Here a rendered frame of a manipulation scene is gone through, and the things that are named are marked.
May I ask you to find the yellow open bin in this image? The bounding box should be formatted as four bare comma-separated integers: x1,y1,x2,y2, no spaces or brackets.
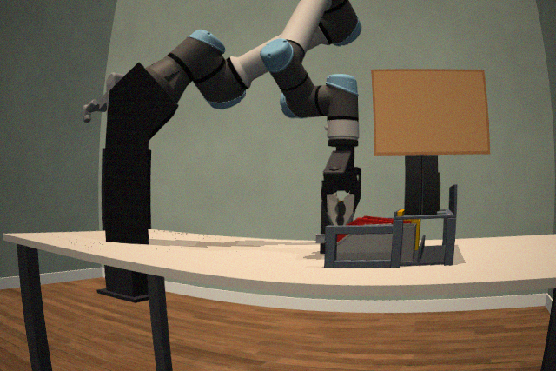
407,219,420,250

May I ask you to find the red bin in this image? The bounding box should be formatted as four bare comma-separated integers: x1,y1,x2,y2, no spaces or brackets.
337,216,412,242

